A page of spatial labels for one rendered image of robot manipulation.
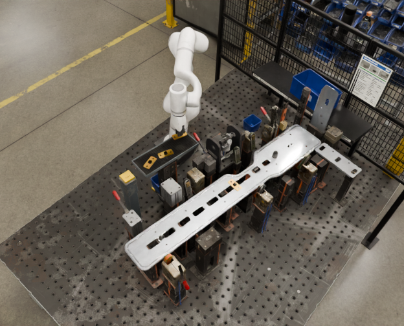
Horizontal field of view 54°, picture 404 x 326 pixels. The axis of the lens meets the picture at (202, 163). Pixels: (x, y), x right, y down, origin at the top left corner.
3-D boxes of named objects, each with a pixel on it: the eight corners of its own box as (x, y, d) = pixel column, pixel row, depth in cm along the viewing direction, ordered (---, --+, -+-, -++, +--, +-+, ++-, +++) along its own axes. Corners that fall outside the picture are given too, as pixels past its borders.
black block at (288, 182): (281, 216, 250) (291, 189, 227) (269, 205, 255) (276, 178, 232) (289, 209, 254) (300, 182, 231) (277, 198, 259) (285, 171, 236)
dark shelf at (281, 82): (352, 145, 249) (353, 141, 247) (250, 74, 291) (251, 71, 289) (372, 129, 259) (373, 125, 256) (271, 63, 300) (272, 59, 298)
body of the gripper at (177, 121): (168, 106, 208) (168, 121, 217) (177, 118, 203) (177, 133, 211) (180, 101, 211) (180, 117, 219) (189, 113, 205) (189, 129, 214)
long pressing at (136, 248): (146, 277, 192) (145, 276, 191) (120, 245, 203) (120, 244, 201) (323, 143, 251) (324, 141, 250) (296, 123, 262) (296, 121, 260)
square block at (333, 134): (320, 173, 273) (336, 138, 245) (311, 166, 276) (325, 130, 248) (328, 167, 276) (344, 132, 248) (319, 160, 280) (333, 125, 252)
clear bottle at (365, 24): (359, 46, 243) (371, 16, 228) (351, 41, 246) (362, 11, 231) (366, 42, 246) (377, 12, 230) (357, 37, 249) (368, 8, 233)
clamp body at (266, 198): (258, 237, 240) (267, 206, 213) (244, 223, 246) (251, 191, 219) (269, 228, 244) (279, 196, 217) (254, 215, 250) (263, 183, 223)
